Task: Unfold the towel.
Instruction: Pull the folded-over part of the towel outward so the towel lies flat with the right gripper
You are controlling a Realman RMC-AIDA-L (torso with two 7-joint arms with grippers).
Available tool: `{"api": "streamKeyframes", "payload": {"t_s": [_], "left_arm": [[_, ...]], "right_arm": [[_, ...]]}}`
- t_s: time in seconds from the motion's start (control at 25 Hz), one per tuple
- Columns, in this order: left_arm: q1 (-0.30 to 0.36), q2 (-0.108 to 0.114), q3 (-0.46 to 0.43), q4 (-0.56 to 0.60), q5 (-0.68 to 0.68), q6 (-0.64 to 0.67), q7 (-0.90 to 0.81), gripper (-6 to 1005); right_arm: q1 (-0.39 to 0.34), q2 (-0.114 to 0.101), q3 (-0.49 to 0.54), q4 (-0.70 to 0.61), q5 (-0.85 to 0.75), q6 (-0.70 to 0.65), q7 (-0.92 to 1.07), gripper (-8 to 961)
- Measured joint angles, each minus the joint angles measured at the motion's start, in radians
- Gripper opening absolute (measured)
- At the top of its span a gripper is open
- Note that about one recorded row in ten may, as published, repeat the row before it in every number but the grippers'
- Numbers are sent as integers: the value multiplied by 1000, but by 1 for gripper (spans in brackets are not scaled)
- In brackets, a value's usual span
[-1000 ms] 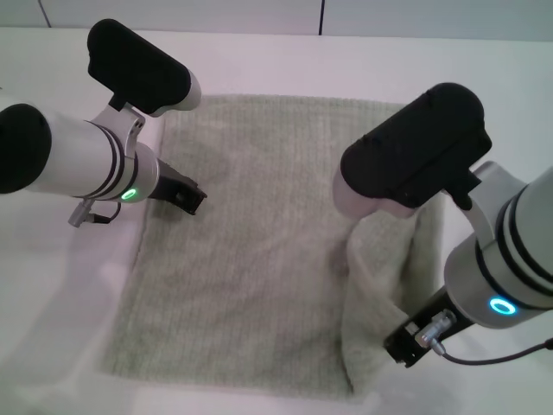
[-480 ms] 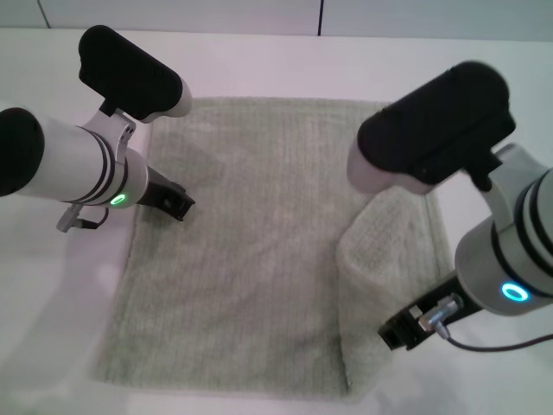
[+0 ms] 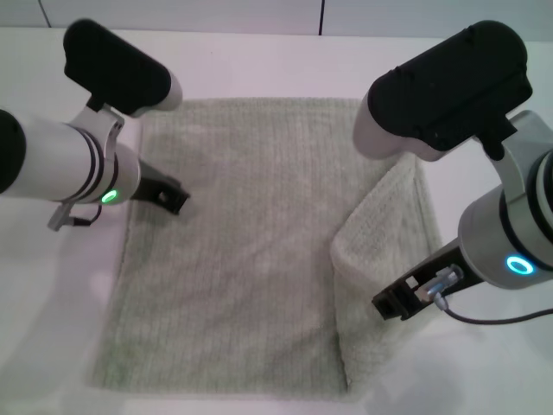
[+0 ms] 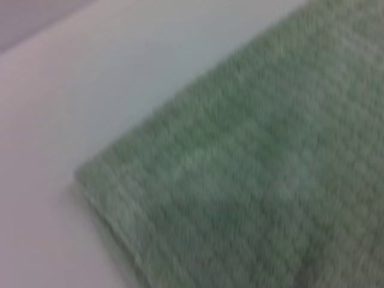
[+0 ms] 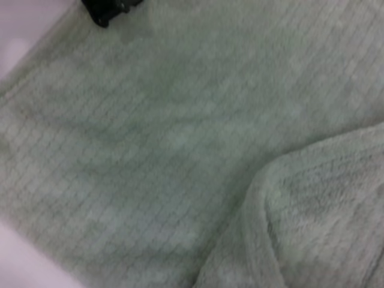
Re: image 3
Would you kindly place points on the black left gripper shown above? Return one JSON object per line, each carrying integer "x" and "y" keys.
{"x": 160, "y": 190}

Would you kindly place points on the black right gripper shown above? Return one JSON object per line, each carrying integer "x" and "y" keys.
{"x": 402, "y": 298}

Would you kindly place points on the light green terry towel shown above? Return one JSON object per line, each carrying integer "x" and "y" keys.
{"x": 237, "y": 259}

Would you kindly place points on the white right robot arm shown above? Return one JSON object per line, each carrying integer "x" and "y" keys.
{"x": 453, "y": 99}

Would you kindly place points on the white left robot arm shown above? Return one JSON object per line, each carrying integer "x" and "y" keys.
{"x": 56, "y": 160}

